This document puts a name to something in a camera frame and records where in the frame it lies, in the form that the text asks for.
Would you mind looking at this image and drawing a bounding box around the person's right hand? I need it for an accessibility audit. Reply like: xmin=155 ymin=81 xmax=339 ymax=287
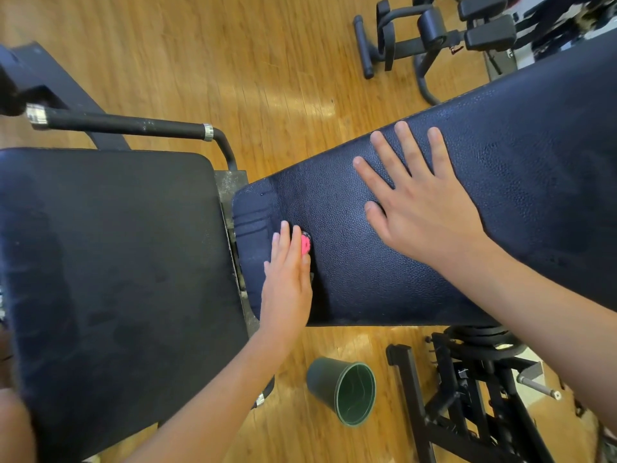
xmin=352 ymin=121 xmax=488 ymax=271

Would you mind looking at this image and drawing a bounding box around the person's left hand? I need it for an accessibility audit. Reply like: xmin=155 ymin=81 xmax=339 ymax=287
xmin=260 ymin=221 xmax=314 ymax=353

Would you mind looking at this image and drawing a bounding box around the person's left forearm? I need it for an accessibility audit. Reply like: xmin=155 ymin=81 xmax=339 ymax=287
xmin=120 ymin=332 xmax=300 ymax=463

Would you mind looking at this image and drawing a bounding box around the person's right forearm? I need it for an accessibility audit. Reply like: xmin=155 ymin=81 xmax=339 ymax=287
xmin=448 ymin=236 xmax=617 ymax=430

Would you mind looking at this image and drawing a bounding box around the dark green plastic bucket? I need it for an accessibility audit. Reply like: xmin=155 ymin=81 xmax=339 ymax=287
xmin=307 ymin=356 xmax=378 ymax=427

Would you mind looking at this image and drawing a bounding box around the black weight plate stack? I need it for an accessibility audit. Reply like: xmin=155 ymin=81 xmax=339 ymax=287
xmin=445 ymin=325 xmax=517 ymax=351

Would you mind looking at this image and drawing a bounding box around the black gym machine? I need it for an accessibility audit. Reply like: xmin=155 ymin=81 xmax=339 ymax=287
xmin=352 ymin=0 xmax=522 ymax=107

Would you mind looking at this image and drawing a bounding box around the large wall mirror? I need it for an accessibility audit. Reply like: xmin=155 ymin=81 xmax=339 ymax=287
xmin=501 ymin=0 xmax=617 ymax=73

